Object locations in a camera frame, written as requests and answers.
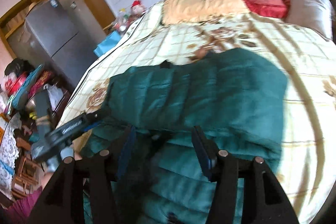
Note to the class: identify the grey refrigerator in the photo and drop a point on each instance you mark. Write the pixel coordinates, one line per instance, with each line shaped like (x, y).
(52, 35)

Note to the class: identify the yellow ruffled pillow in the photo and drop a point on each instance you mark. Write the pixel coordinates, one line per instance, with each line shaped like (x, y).
(204, 3)

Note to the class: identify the green quilted jacket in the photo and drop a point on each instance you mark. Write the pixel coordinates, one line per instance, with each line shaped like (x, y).
(210, 87)

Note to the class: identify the dark wooden cabinet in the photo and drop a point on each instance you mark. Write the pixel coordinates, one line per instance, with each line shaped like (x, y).
(61, 106)

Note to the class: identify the red ruffled pillow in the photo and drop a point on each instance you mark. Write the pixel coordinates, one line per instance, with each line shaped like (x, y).
(262, 3)

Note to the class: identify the floral cream bed blanket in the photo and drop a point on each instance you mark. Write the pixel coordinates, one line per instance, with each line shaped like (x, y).
(302, 121)

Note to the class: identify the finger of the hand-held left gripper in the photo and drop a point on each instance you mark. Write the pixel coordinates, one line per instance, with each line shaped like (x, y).
(101, 115)

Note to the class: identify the white pillow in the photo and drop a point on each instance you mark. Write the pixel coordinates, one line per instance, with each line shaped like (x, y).
(309, 11)

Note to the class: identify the red patterned fabric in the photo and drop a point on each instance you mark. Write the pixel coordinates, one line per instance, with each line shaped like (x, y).
(42, 82)

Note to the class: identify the white lace cloth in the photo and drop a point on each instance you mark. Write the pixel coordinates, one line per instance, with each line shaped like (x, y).
(9, 140)

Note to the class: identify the wooden door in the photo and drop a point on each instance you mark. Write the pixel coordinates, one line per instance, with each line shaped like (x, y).
(99, 6)

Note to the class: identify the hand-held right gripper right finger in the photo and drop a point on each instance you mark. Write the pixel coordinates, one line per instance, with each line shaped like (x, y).
(204, 155)

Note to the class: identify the teal fabric bundle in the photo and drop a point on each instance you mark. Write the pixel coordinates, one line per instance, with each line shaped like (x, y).
(26, 87)

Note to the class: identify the white plastic bag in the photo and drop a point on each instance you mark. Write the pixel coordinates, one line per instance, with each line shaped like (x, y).
(55, 95)

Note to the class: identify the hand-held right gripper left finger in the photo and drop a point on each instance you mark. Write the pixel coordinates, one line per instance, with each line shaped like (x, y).
(126, 150)

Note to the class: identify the person's left forearm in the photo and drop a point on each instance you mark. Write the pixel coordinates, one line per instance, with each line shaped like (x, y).
(23, 208)

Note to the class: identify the plush toy with red hat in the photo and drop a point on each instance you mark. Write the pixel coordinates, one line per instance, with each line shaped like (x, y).
(137, 7)

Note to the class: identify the cluster of plastic bottles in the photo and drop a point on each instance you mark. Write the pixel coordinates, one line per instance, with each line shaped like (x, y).
(123, 20)

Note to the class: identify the blue gift bag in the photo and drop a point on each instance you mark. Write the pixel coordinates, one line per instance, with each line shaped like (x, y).
(109, 43)

